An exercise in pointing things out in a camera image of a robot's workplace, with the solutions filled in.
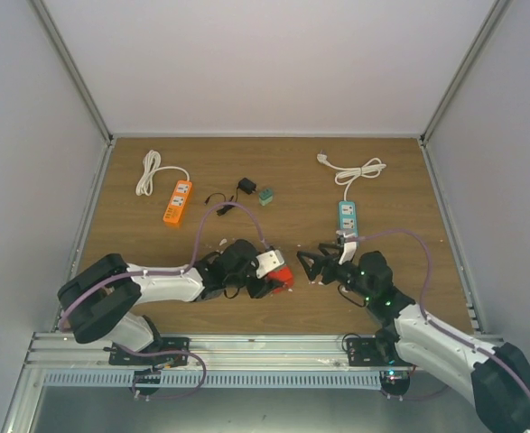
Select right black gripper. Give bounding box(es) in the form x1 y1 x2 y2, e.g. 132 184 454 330
298 243 374 301

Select red cube socket adapter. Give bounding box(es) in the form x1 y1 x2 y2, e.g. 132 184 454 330
266 265 294 293

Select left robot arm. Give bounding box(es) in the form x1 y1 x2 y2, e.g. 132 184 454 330
57 239 294 364

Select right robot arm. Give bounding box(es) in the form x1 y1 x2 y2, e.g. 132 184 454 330
296 244 530 432

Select green plug adapter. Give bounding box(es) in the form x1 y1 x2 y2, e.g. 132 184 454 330
258 188 274 206

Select orange power strip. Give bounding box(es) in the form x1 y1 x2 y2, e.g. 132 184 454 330
163 180 192 226

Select black power adapter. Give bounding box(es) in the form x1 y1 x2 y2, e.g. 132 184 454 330
237 178 257 195

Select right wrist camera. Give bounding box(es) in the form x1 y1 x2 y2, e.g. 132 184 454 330
336 229 358 265

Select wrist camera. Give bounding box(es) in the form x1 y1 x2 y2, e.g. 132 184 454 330
336 229 358 265
256 249 285 279

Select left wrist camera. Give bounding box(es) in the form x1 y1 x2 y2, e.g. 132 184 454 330
256 249 285 279

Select black adapter cable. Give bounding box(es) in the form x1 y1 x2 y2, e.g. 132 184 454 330
204 192 242 217

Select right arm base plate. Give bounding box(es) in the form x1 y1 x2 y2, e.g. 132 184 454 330
341 333 412 368

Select white cord of teal strip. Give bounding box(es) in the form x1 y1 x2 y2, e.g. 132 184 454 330
315 152 387 202

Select white cord of orange strip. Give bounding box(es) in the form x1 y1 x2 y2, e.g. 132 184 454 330
135 150 191 197

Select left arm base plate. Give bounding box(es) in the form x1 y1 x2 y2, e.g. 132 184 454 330
104 336 191 367

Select aluminium front rail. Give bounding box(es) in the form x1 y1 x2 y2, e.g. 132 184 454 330
24 332 513 369

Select grey slotted cable duct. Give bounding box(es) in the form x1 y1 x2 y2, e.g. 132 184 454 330
43 369 381 390

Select right aluminium frame post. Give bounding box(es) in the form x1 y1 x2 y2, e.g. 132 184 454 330
419 0 511 147

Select aluminium frame post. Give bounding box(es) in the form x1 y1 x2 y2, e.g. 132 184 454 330
419 0 511 147
28 0 114 146

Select left aluminium frame post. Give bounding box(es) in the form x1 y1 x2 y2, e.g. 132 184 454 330
28 0 114 146

